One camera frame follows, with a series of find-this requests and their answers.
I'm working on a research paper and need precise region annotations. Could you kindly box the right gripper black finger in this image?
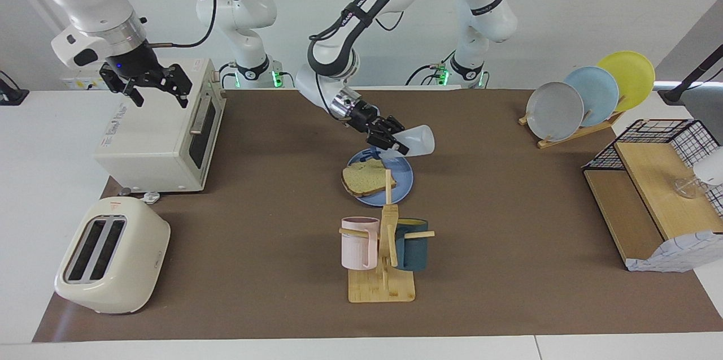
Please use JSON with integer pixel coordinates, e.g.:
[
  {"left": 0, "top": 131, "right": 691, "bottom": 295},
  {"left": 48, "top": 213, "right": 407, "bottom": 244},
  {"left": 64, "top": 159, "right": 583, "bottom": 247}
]
[
  {"left": 160, "top": 63, "right": 193, "bottom": 110},
  {"left": 100, "top": 66, "right": 145, "bottom": 107}
]

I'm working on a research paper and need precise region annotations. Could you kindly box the white bottle with blue cap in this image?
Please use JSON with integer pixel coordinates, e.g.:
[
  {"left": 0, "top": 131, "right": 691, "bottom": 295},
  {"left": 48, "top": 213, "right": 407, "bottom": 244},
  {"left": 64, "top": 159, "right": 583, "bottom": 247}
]
[{"left": 364, "top": 124, "right": 435, "bottom": 166}]

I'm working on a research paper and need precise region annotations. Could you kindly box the toasted bread slice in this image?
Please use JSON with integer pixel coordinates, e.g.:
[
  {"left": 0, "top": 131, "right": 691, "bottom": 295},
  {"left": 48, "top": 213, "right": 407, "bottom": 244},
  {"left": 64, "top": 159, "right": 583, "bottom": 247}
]
[{"left": 341, "top": 158, "right": 397, "bottom": 198}]

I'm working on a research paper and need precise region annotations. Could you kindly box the blue round plate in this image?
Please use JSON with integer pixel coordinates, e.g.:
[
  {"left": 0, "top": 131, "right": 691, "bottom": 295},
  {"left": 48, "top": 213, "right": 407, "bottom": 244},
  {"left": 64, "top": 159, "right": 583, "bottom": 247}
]
[{"left": 345, "top": 148, "right": 414, "bottom": 206}]

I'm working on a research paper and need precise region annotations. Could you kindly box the pale grey plate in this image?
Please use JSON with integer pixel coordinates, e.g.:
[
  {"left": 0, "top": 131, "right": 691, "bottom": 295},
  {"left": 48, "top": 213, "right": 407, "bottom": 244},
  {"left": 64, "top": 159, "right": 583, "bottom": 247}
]
[{"left": 525, "top": 81, "right": 585, "bottom": 142}]

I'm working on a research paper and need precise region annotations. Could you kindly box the wooden plate rack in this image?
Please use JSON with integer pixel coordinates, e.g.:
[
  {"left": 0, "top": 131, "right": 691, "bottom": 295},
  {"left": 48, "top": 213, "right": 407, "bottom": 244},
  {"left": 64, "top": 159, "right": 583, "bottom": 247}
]
[{"left": 519, "top": 110, "right": 625, "bottom": 149}]

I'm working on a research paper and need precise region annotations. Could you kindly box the light blue plate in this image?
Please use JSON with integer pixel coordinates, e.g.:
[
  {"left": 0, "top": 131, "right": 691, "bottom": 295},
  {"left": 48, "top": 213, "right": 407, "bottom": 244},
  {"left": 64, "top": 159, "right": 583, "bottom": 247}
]
[{"left": 564, "top": 66, "right": 620, "bottom": 128}]

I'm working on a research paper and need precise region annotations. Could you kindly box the yellow plate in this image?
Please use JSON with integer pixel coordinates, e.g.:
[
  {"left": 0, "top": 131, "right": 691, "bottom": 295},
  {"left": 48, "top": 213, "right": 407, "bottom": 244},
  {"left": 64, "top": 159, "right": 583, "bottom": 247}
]
[{"left": 596, "top": 50, "right": 656, "bottom": 113}]

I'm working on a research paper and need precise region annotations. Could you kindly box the white toaster oven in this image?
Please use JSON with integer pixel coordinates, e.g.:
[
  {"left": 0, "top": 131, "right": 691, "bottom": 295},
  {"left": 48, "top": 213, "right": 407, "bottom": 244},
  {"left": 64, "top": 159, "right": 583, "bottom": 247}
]
[{"left": 93, "top": 58, "right": 227, "bottom": 194}]

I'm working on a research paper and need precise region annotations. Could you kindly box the pink ribbed mug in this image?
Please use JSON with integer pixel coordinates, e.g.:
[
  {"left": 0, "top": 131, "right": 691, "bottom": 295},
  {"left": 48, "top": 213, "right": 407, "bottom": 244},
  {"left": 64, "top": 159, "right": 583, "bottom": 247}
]
[{"left": 341, "top": 216, "right": 380, "bottom": 271}]

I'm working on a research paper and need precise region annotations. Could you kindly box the black desk device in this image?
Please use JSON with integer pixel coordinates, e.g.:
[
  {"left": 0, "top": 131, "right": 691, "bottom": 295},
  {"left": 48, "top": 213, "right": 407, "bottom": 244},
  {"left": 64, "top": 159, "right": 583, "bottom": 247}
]
[{"left": 0, "top": 70, "right": 30, "bottom": 106}]

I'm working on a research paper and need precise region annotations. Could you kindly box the dark teal mug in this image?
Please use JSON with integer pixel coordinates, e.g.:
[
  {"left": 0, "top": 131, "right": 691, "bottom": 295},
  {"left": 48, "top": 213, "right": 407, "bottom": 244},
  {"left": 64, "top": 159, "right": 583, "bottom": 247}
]
[{"left": 394, "top": 219, "right": 429, "bottom": 271}]

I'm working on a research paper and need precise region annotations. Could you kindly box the wooden mug rack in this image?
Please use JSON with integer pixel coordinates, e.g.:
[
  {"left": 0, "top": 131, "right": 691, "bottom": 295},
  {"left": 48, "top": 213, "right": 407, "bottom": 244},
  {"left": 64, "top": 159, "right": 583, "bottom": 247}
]
[{"left": 339, "top": 169, "right": 435, "bottom": 303}]

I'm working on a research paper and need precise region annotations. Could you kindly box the cream two-slot toaster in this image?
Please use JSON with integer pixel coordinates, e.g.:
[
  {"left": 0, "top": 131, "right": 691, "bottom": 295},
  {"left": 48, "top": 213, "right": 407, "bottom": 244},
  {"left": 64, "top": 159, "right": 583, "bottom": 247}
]
[{"left": 54, "top": 196, "right": 171, "bottom": 315}]

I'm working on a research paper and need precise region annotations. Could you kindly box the brown table mat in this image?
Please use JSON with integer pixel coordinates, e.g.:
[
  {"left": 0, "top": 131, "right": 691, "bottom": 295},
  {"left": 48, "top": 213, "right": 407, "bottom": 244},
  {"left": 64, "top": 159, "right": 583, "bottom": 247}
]
[{"left": 32, "top": 89, "right": 723, "bottom": 342}]

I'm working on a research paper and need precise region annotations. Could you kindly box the clear glass cup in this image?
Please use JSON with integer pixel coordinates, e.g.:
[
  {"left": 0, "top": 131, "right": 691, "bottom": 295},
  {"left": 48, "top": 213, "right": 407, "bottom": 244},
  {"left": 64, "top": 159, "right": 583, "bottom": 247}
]
[{"left": 675, "top": 176, "right": 704, "bottom": 199}]

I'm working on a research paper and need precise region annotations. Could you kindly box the white checkered cloth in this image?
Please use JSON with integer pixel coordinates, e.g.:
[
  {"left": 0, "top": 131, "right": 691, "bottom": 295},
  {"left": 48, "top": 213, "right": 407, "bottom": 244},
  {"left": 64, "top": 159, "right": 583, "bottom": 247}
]
[{"left": 625, "top": 230, "right": 723, "bottom": 273}]

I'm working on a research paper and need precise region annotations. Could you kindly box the white rounded object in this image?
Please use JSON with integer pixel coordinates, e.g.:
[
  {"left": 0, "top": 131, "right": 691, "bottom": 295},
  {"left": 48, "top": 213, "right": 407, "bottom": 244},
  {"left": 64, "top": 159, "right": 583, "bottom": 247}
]
[{"left": 694, "top": 146, "right": 723, "bottom": 186}]

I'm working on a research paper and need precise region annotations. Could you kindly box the white wall outlet box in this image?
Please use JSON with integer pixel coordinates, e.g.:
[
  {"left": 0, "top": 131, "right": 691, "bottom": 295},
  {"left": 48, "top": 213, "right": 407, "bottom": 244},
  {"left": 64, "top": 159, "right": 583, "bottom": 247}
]
[{"left": 60, "top": 66, "right": 111, "bottom": 90}]

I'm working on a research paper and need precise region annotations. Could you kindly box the black right base cable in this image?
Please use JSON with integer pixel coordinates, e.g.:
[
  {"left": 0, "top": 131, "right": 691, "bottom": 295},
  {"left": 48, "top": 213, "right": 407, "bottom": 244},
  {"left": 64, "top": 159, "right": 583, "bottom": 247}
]
[{"left": 217, "top": 60, "right": 238, "bottom": 89}]

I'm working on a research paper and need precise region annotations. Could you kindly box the black base cable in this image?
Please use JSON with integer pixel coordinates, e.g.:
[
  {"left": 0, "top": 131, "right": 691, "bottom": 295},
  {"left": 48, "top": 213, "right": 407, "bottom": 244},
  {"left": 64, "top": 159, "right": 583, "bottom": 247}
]
[
  {"left": 217, "top": 60, "right": 238, "bottom": 89},
  {"left": 406, "top": 49, "right": 458, "bottom": 86}
]

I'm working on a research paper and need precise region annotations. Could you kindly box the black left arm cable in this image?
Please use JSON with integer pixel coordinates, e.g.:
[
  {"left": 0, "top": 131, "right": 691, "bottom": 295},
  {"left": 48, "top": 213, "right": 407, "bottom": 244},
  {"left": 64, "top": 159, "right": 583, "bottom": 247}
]
[{"left": 308, "top": 7, "right": 407, "bottom": 118}]

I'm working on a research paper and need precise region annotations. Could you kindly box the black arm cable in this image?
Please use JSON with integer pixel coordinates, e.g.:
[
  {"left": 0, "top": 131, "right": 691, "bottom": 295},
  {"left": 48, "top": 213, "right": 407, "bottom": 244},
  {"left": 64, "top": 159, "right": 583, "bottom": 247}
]
[
  {"left": 146, "top": 0, "right": 218, "bottom": 48},
  {"left": 308, "top": 7, "right": 407, "bottom": 118}
]

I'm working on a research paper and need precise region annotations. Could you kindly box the black left base cable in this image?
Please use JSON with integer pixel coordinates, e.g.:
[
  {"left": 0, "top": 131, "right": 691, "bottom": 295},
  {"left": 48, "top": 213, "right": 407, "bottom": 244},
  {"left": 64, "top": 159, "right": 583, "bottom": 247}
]
[{"left": 406, "top": 49, "right": 458, "bottom": 86}]

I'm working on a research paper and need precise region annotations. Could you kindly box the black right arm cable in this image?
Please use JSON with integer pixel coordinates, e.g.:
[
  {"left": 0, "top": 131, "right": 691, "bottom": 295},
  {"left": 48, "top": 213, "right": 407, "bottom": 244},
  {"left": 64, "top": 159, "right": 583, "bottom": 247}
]
[{"left": 146, "top": 0, "right": 218, "bottom": 48}]

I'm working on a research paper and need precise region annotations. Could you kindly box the wooden shelf with wire basket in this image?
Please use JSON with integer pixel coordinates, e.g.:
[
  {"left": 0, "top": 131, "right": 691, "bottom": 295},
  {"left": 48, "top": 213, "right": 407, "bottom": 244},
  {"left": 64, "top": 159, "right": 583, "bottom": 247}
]
[{"left": 582, "top": 119, "right": 723, "bottom": 270}]

